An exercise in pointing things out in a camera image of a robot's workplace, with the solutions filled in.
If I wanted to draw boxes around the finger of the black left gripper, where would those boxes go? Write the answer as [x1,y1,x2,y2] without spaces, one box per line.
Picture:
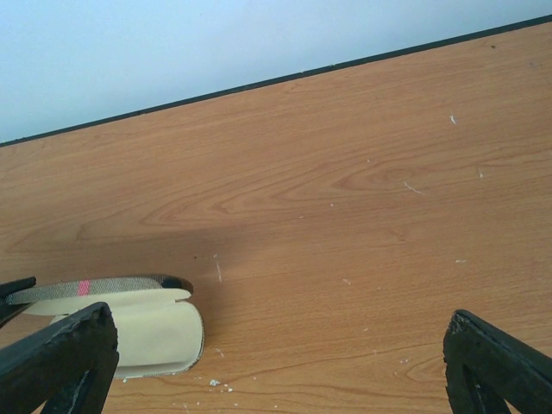
[0,277,36,327]

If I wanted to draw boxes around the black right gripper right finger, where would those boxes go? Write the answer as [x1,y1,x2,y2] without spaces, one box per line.
[443,310,551,413]

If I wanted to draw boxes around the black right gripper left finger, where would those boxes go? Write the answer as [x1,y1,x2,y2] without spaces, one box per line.
[1,302,119,413]

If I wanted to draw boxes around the plaid glasses case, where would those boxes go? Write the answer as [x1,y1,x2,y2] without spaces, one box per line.
[10,273,204,379]

